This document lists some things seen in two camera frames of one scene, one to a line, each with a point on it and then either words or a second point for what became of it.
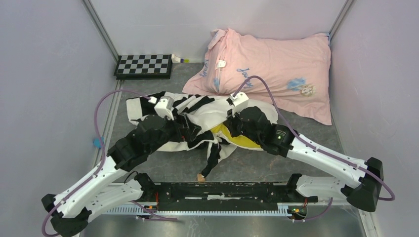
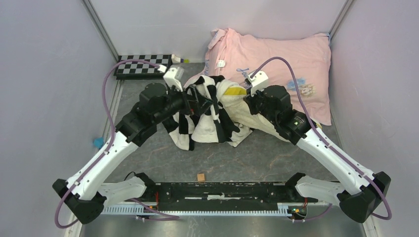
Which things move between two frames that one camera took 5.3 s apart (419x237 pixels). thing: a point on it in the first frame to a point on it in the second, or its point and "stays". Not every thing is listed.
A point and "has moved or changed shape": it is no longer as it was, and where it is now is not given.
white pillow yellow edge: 214,109 has moved or changed shape
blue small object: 96,142 stays
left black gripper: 187,132 to 194,103
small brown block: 199,177 stays
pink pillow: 293,74 stays
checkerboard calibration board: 144,66 stays
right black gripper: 230,122 to 250,99
